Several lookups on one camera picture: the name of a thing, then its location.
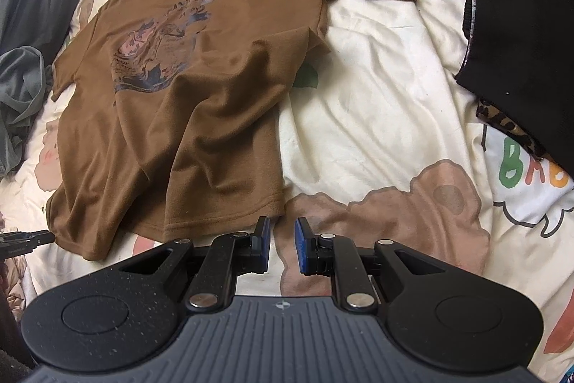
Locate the black folded garment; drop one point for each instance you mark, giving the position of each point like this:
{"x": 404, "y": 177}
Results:
{"x": 524, "y": 28}

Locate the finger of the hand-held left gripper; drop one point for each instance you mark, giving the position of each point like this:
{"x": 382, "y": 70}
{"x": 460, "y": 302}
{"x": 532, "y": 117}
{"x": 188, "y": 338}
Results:
{"x": 27, "y": 240}

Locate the cream printed bedsheet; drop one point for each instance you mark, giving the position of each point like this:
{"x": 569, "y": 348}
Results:
{"x": 381, "y": 105}

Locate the pink patterned cloth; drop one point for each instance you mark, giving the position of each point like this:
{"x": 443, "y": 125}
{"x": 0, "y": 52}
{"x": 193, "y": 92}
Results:
{"x": 13, "y": 280}

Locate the crumpled grey garment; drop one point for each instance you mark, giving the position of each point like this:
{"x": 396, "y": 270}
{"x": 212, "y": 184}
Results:
{"x": 20, "y": 105}

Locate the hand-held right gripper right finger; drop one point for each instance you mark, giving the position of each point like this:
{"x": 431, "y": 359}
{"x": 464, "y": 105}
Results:
{"x": 302, "y": 250}

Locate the brown printed t-shirt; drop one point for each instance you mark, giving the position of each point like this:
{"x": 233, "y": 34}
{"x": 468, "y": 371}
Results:
{"x": 215, "y": 118}

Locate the leopard print garment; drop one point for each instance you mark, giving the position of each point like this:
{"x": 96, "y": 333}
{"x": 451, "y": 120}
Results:
{"x": 506, "y": 125}

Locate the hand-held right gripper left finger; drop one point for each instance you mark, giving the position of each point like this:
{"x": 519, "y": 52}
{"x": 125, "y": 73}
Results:
{"x": 264, "y": 246}

